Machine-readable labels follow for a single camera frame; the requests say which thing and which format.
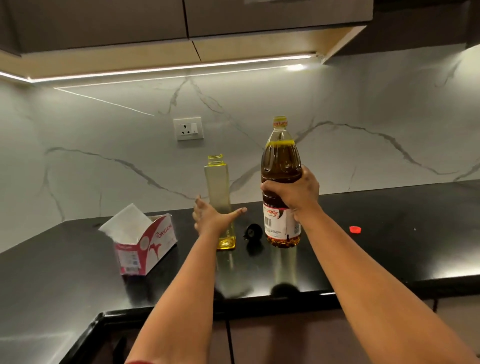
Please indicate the white wall socket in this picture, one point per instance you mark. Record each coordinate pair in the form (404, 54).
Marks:
(188, 128)

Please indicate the person's right hand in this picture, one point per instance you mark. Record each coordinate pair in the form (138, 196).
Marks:
(296, 193)

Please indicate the person's left thumb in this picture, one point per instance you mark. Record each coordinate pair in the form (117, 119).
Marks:
(234, 215)

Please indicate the square glass oil dispenser bottle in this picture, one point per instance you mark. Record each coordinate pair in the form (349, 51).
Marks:
(220, 195)

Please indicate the red bottle cap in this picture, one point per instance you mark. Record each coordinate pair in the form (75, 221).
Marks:
(355, 229)

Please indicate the under-cabinet light strip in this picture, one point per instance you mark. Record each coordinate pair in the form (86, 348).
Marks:
(161, 69)

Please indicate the red and white tissue box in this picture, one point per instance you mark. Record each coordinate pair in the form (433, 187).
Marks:
(148, 247)

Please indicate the lower cabinet front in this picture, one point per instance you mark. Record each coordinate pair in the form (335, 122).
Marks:
(300, 337)

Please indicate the large mustard oil bottle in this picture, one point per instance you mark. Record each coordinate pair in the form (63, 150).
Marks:
(280, 176)

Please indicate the black dispenser cap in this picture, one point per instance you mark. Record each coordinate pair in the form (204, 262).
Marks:
(253, 231)

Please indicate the person's left hand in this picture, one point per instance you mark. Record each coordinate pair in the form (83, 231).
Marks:
(210, 219)

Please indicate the white tissue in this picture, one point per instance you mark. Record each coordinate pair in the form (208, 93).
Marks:
(125, 224)

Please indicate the person's right forearm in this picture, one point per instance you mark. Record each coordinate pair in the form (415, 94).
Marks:
(375, 296)

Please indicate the person's right fingers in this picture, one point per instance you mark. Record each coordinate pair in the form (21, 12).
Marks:
(273, 187)

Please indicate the person's left forearm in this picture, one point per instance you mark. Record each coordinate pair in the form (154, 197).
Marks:
(180, 300)

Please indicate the grey upper cabinet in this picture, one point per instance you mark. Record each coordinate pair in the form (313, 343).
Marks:
(187, 22)

